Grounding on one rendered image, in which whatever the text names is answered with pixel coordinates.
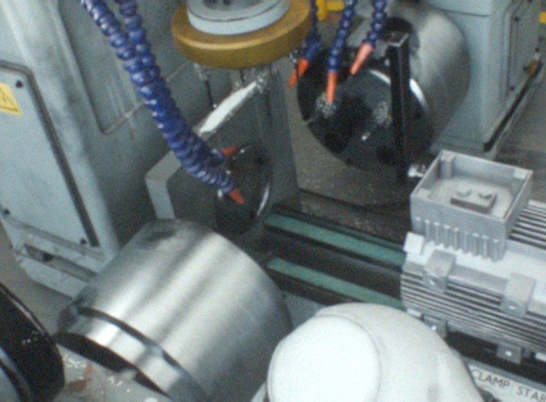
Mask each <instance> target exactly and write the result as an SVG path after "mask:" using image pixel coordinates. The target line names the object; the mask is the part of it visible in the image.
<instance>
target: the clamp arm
mask: <svg viewBox="0 0 546 402"><path fill-rule="evenodd" d="M387 46H388V48H387V49H386V50H385V57H386V58H389V85H390V97H391V111H392V123H393V138H392V140H391V146H394V150H395V163H396V176H397V183H398V184H401V185H404V186H408V185H409V183H410V182H411V181H412V180H413V181H415V180H414V179H411V178H414V174H409V173H410V172H414V173H415V171H416V169H417V168H414V167H419V166H417V165H416V164H415V158H414V139H413V119H412V101H411V82H410V62H409V44H408V34H405V33H401V32H396V33H395V34H394V35H393V36H392V37H391V39H390V40H389V41H388V43H387ZM412 166H414V167H412ZM410 170H411V171H410ZM410 177H411V178H410Z"/></svg>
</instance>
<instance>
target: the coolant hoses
mask: <svg viewBox="0 0 546 402"><path fill-rule="evenodd" d="M77 1H78V2H79V3H81V5H82V7H83V9H85V10H87V11H88V13H89V15H90V16H91V17H92V18H93V20H94V22H95V24H96V25H97V26H99V27H101V31H102V33H103V35H104V36H107V37H110V38H109V40H108V41H109V43H110V45H111V46H112V47H115V48H116V49H117V51H116V57H117V59H121V60H122V61H124V64H123V67H124V70H125V71H128V72H129V73H130V74H132V76H131V77H130V80H131V83H132V84H133V83H135V84H136V85H137V86H138V87H139V88H138V94H139V95H141V96H142V97H143V98H146V99H145V101H144V102H143V104H144V106H145V107H146V108H147V109H150V110H151V111H152V113H151V117H152V118H153V119H154V120H157V121H158V122H157V127H158V129H159V130H160V131H162V132H163V131H164V132H163V137H164V139H165V141H166V142H168V146H169V148H170V149H171V150H173V151H174V155H175V157H176V158H177V159H179V161H180V163H181V165H182V166H183V167H185V168H186V170H187V171H188V173H189V174H191V175H192V176H193V177H194V178H196V179H198V180H199V181H201V182H204V183H205V184H207V185H210V186H217V187H219V189H220V191H221V192H222V193H225V194H229V195H231V196H232V197H233V198H234V199H235V200H236V201H237V202H238V203H240V204H242V203H243V199H242V197H241V196H240V194H239V192H238V191H237V189H236V188H235V186H236V184H235V181H234V179H232V178H231V175H230V174H228V173H227V172H226V171H225V170H224V169H223V168H221V167H218V166H219V165H222V164H223V163H224V160H225V159H226V158H227V157H229V156H230V155H231V154H233V153H234V152H235V147H229V148H225V149H222V150H221V149H219V148H213V149H211V150H210V148H209V147H208V146H207V145H205V144H204V140H203V139H202V138H201V137H199V136H198V135H197V133H196V132H194V131H192V129H191V127H190V126H189V125H187V120H186V119H185V118H184V117H182V116H181V111H180V109H179V108H177V107H176V102H175V100H174V99H173V98H172V97H171V93H172V92H171V89H170V88H169V87H166V84H167V80H166V79H165V77H162V76H160V73H161V71H162V70H161V68H160V66H159V65H155V64H156V59H157V57H156V55H155V54H151V53H150V52H151V47H152V44H151V42H150V41H147V40H146V33H147V31H146V28H143V27H142V21H143V18H142V16H141V14H137V8H138V7H139V6H138V4H137V3H136V1H131V0H114V2H115V4H117V5H120V7H119V11H120V14H121V15H123V16H124V17H125V19H124V20H123V23H124V27H127V28H128V30H130V32H129V33H128V34H127V33H126V32H125V31H124V30H121V27H122V25H121V23H120V22H119V20H118V19H117V18H115V14H114V11H113V10H111V9H109V8H108V5H107V3H106V2H105V1H103V0H77ZM316 1H317V0H310V6H311V15H312V26H311V28H310V30H309V32H308V34H307V35H306V38H305V44H306V45H307V47H305V49H304V53H303V55H302V59H301V60H300V62H299V73H300V76H301V75H302V74H303V72H304V71H305V68H306V67H309V66H310V65H311V63H312V61H311V59H314V58H316V56H317V53H316V51H317V50H318V49H319V48H321V47H324V44H323V42H322V41H321V39H322V35H321V33H315V32H318V27H316V26H315V24H316V23H317V22H319V18H318V17H317V16H315V15H316V13H317V11H318V10H319V7H318V6H317V5H315V4H316ZM342 4H344V6H345V8H342V9H341V11H340V13H341V15H342V18H340V19H339V21H338V23H339V27H338V28H337V30H336V32H337V33H338V36H337V37H336V38H334V40H333V43H334V46H331V47H330V49H329V52H330V56H327V57H326V60H328V65H329V66H328V67H326V69H325V71H326V72H327V75H328V78H327V101H329V102H332V100H333V95H334V90H335V86H336V83H337V78H338V75H339V73H340V70H339V64H340V59H339V56H342V54H343V51H342V50H341V49H342V48H343V47H344V46H347V41H346V39H347V37H348V36H350V34H351V31H350V30H349V28H350V26H353V25H354V22H353V21H352V20H351V19H353V17H354V15H356V10H354V7H355V6H356V4H358V0H342ZM387 5H388V1H385V0H373V1H372V3H371V6H372V7H373V9H374V11H373V12H372V13H371V17H372V19H373V22H371V23H370V27H371V30H369V31H368V33H367V39H363V40H362V41H361V49H360V51H359V53H358V55H357V56H356V60H355V62H354V64H353V66H352V69H351V71H350V73H351V74H353V75H354V74H355V73H356V71H357V69H358V68H359V67H360V65H361V64H362V62H363V61H364V59H365V58H366V57H367V56H368V55H369V54H370V53H371V51H372V50H374V48H375V44H374V43H375V42H377V40H379V41H381V38H382V36H381V34H380V33H381V32H382V30H383V28H386V25H385V24H384V23H383V22H384V21H385V19H386V18H387V17H388V13H387V12H385V8H386V6H387ZM128 39H129V40H130V39H131V40H132V41H133V42H134V43H135V44H134V43H133V42H128ZM136 53H137V56H136Z"/></svg>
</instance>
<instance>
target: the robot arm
mask: <svg viewBox="0 0 546 402"><path fill-rule="evenodd" d="M268 388H269V397H270V399H271V402H504V401H502V399H500V398H492V400H491V401H488V397H489V394H490V391H487V390H485V389H483V388H478V387H477V386H476V383H475V380H474V377H473V375H472V371H471V369H470V367H469V365H468V363H466V362H465V361H464V360H463V358H462V357H461V355H460V354H459V353H458V352H457V351H456V350H454V349H453V347H452V346H450V347H449V346H448V344H446V342H444V341H443V340H442V339H441V338H440V337H439V336H438V335H437V334H436V333H435V331H434V330H433V329H432V328H430V327H429V326H428V325H426V324H425V323H423V322H422V321H420V320H419V319H417V318H415V317H413V316H411V315H409V314H408V313H406V312H405V311H402V310H396V309H393V308H389V307H385V306H380V305H374V304H356V303H354V304H343V305H337V306H334V307H330V308H326V309H322V310H319V311H318V312H317V313H315V315H313V316H312V317H311V318H309V319H308V320H307V321H306V322H305V323H303V324H302V325H301V326H299V327H298V328H297V329H296V330H295V331H293V332H292V333H291V334H290V335H288V336H287V337H286V338H284V339H283V340H282V341H281V342H280V343H279V344H278V345H277V347H276V348H275V350H274V352H273V356H272V362H271V366H270V371H269V378H268Z"/></svg>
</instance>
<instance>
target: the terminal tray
mask: <svg viewBox="0 0 546 402"><path fill-rule="evenodd" d="M444 155H450V157H449V158H448V159H445V158H444V157H443V156H444ZM519 172H521V173H523V176H517V173H519ZM532 174H533V172H532V171H528V170H524V169H522V168H517V167H513V166H509V165H505V164H501V163H497V162H494V161H489V160H485V159H479V158H474V157H470V156H467V155H463V154H458V153H455V152H451V151H446V150H440V152H439V155H438V157H437V158H436V160H435V161H434V163H433V164H432V165H431V167H430V168H429V170H428V171H427V173H426V174H425V176H424V177H423V179H422V181H421V182H419V184H418V185H417V187H416V188H415V190H414V191H413V193H412V194H411V195H410V214H411V219H412V233H415V234H418V235H421V236H424V237H426V243H431V241H432V242H435V246H439V244H443V247H444V248H448V247H449V246H452V247H453V249H454V251H457V250H458V249H459V248H460V249H463V254H468V253H469V252H472V256H473V257H474V258H475V257H477V255H482V260H486V259H487V258H491V260H492V262H493V263H495V262H496V261H497V260H499V261H502V260H503V257H504V254H505V248H506V240H509V234H510V233H512V228H513V227H514V225H515V222H517V220H518V216H520V214H521V213H522V210H523V207H524V206H525V205H526V203H527V204H529V196H530V192H531V183H532ZM421 190H425V191H426V194H420V191H421ZM497 210H500V211H501V212H502V214H497V213H495V212H496V211H497Z"/></svg>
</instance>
